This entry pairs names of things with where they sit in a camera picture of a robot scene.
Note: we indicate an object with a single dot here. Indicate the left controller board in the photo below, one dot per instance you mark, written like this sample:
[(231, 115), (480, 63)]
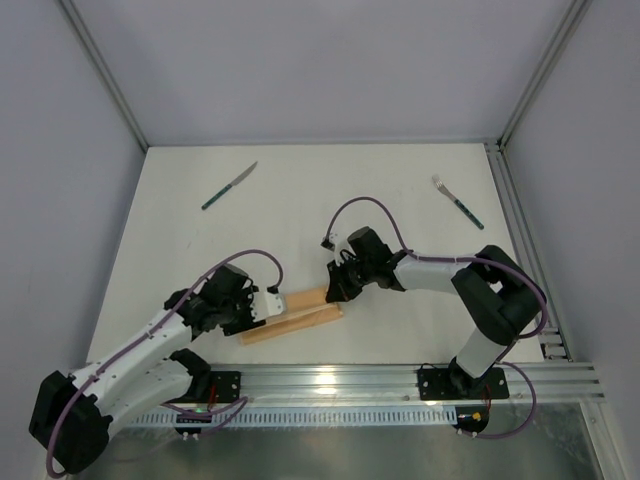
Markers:
[(190, 427)]

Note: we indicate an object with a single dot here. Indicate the aluminium post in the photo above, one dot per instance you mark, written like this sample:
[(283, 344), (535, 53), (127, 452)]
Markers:
[(84, 37), (551, 54)]

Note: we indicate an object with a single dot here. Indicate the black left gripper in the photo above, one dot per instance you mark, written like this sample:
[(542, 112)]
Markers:
[(245, 316)]

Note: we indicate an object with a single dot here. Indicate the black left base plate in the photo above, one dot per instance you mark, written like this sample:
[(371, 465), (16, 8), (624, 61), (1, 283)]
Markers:
[(224, 387)]

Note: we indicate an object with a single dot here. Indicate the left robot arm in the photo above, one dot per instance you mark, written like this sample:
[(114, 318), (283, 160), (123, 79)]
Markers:
[(76, 415)]

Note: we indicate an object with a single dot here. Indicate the aluminium frame rail right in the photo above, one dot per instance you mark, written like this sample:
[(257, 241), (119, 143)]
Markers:
[(552, 338)]

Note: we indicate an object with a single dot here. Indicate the green handled fork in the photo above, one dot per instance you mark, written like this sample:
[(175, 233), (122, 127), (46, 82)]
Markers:
[(441, 187)]

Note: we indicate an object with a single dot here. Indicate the right rear aluminium post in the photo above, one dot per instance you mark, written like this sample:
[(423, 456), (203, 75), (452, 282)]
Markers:
[(551, 54)]

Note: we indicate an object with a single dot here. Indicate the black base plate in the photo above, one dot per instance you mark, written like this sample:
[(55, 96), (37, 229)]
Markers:
[(444, 384), (224, 387)]

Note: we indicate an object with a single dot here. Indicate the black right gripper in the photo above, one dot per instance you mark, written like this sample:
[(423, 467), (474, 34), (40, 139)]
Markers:
[(338, 281)]

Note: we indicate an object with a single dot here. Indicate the slotted cable duct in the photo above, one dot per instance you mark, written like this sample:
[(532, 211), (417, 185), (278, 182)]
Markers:
[(294, 417)]

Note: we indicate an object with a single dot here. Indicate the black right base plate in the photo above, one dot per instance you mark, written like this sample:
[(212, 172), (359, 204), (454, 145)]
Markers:
[(444, 384)]

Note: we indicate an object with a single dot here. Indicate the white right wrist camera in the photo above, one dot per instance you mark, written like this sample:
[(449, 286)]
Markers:
[(336, 245)]

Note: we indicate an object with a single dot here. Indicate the right controller board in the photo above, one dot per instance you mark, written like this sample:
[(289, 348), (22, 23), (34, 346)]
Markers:
[(471, 420)]

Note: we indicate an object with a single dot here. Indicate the controller board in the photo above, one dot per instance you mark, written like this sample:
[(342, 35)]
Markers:
[(190, 427), (471, 420)]

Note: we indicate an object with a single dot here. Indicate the front aluminium rail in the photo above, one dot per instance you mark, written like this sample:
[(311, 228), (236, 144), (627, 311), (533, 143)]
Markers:
[(399, 384)]

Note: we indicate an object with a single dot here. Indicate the left rear aluminium post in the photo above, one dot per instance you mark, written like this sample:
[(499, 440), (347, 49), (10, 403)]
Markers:
[(84, 37)]

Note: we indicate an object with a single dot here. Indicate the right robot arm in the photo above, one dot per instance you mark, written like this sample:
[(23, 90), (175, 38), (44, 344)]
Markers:
[(499, 297)]

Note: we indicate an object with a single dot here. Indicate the green handled knife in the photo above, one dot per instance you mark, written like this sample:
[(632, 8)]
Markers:
[(235, 182)]

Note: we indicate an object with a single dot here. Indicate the beige cloth napkin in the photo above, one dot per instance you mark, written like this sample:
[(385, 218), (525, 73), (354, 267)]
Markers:
[(304, 310)]

